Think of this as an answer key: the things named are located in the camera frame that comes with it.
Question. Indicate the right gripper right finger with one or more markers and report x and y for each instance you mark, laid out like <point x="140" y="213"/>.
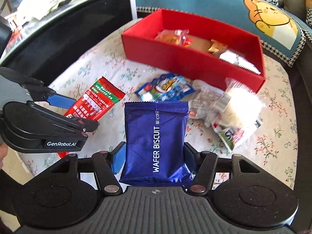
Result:
<point x="203" y="166"/>

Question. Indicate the white printed snack packet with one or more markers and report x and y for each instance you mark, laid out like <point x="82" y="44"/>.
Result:
<point x="202" y="105"/>

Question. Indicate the blue bear sofa blanket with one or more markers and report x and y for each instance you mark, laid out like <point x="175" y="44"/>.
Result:
<point x="280" y="33"/>

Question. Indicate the blue candy snack bag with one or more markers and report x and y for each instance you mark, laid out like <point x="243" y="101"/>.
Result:
<point x="167" y="87"/>

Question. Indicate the red cardboard box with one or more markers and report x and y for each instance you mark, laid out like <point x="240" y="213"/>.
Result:
<point x="140" y="45"/>

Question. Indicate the red green snack packet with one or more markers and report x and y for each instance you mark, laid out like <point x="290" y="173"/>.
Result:
<point x="101" y="102"/>

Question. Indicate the clear bread bun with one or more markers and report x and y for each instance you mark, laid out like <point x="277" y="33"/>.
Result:
<point x="239" y="106"/>

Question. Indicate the round cake clear wrapper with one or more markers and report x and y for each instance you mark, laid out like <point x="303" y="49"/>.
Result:
<point x="176" y="37"/>

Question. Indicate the white Kaprons wafer pack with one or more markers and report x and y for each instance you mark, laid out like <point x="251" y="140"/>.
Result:
<point x="234" y="137"/>

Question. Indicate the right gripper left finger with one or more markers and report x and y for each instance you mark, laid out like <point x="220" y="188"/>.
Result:
<point x="106" y="165"/>

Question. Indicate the blue wafer biscuit pack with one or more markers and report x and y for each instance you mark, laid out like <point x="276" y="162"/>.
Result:
<point x="155" y="134"/>

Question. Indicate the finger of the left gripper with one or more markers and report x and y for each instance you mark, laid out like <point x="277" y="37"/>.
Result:
<point x="48" y="123"/>
<point x="16" y="87"/>

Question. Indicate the white red snack pack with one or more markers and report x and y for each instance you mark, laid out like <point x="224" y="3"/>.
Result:
<point x="237" y="60"/>

